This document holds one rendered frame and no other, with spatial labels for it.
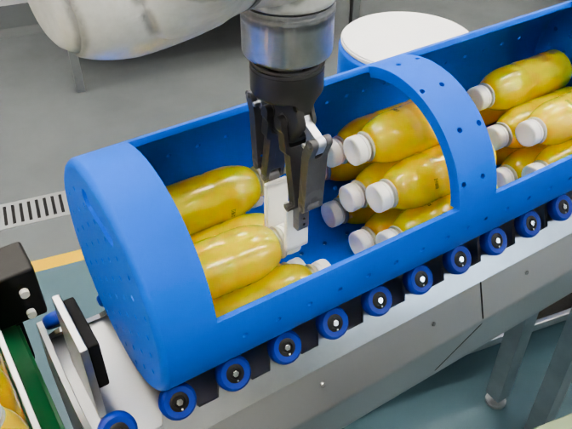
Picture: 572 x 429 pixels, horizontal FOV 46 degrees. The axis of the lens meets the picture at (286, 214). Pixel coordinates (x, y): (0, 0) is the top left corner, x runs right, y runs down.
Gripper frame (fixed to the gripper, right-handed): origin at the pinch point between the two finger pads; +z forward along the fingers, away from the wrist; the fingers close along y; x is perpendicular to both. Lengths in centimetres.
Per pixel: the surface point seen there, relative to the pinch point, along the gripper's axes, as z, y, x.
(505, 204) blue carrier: 5.1, -8.6, -29.0
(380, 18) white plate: 10, 56, -61
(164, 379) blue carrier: 8.2, -7.7, 20.1
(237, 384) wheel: 17.8, -6.0, 10.8
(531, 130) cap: 2.4, -0.6, -42.2
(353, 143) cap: -2.5, 4.8, -13.4
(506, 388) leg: 104, 10, -80
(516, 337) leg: 83, 11, -78
